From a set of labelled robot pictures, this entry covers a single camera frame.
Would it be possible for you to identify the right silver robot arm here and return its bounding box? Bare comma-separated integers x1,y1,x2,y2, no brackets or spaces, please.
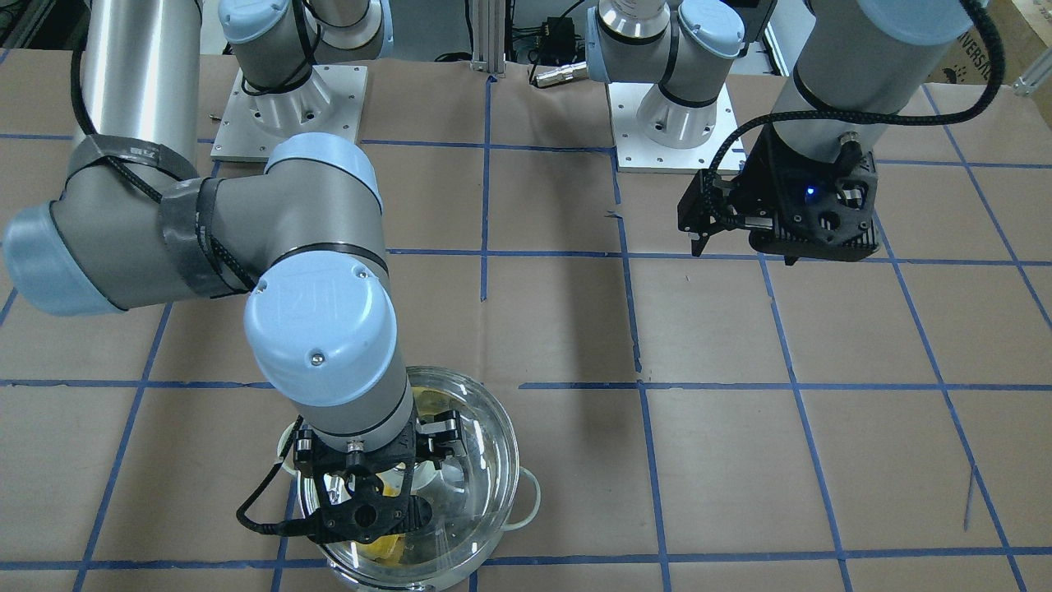
2,1,461,544

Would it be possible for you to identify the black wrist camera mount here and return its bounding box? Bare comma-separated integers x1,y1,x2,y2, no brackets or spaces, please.
677,169,744,257

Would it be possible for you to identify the brown paper table cover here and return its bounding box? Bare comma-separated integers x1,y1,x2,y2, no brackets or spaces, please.
1,61,1051,591

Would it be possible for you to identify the yellow corn cob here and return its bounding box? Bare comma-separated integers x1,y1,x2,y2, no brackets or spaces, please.
361,386,456,565

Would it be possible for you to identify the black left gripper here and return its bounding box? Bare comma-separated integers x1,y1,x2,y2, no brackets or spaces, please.
731,124,881,265

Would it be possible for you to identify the glass pot lid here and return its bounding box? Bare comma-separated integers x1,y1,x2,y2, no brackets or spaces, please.
321,366,542,591

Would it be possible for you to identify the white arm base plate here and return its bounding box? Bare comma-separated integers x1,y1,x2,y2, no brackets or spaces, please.
210,65,369,164
607,82,739,173

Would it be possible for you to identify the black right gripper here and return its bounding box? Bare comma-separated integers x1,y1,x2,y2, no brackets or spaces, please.
292,411,465,544

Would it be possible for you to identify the aluminium frame post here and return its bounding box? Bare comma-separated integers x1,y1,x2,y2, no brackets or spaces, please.
468,1,511,79

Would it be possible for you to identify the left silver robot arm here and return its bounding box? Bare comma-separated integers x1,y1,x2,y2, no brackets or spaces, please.
585,1,1006,265

